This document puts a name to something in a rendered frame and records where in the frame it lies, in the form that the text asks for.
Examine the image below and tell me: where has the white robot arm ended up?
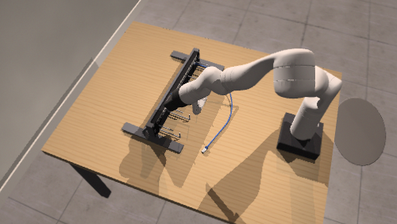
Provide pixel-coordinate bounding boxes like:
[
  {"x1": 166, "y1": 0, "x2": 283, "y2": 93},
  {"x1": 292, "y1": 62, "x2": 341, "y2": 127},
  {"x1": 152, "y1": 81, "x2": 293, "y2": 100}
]
[{"x1": 187, "y1": 48, "x2": 342, "y2": 140}]

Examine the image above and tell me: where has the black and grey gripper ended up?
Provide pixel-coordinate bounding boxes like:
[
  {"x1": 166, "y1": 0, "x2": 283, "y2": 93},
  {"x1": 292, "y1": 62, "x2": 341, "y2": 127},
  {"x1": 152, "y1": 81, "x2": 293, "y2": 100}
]
[{"x1": 164, "y1": 83, "x2": 207, "y2": 115}]

